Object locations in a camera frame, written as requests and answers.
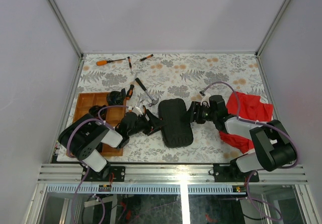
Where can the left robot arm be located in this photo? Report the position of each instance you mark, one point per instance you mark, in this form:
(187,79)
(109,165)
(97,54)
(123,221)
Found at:
(82,138)

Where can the small precision screwdriver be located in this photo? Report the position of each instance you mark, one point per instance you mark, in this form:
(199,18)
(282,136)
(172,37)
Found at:
(130,64)
(145,58)

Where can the black plastic tool case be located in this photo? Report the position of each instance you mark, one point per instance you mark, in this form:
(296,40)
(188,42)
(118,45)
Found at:
(176,133)

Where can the claw hammer black handle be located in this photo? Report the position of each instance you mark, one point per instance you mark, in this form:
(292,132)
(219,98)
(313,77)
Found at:
(153,101)

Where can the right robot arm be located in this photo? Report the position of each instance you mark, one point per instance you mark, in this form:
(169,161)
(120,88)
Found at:
(273,146)

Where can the black orange handle screwdriver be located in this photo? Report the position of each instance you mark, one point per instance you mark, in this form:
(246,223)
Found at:
(130,91)

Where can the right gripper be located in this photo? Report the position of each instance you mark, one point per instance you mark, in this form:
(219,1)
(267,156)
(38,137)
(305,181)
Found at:
(196,107)

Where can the large orange screwdriver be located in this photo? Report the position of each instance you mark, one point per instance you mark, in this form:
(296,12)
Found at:
(104,62)

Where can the aluminium front rail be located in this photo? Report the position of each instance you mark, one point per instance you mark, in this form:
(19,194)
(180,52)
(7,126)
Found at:
(138,178)

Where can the dark patterned rolled cloth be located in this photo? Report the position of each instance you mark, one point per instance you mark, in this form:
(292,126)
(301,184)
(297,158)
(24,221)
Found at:
(116,97)

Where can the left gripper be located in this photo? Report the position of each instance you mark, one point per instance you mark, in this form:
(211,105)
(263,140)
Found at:
(154,122)

